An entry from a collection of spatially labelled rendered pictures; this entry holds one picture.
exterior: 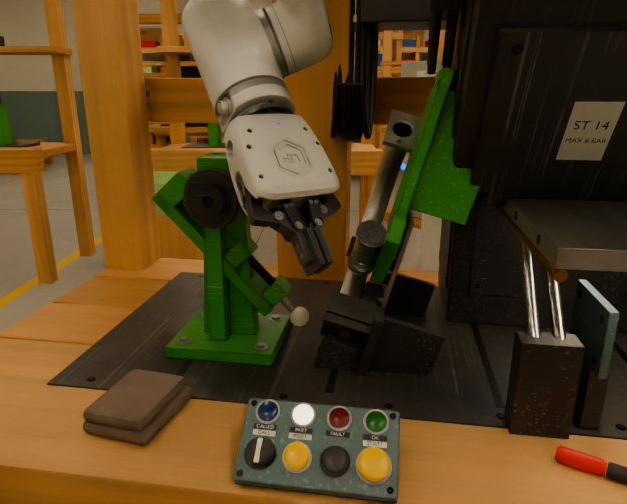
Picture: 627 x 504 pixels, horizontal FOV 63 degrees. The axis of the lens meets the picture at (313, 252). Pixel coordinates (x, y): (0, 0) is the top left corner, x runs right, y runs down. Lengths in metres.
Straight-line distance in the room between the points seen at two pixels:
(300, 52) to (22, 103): 11.80
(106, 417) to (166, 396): 0.06
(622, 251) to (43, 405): 0.62
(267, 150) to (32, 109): 11.76
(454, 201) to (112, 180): 0.74
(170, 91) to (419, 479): 0.89
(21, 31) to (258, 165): 11.82
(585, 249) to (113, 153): 0.90
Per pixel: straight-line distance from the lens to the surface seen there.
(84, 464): 0.59
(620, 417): 0.69
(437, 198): 0.62
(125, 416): 0.58
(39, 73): 12.11
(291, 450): 0.50
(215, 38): 0.59
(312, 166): 0.53
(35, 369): 0.82
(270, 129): 0.53
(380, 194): 0.75
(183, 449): 0.57
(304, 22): 0.59
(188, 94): 1.14
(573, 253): 0.46
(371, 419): 0.51
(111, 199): 1.15
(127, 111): 1.10
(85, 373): 0.74
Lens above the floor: 1.25
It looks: 18 degrees down
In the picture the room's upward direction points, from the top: straight up
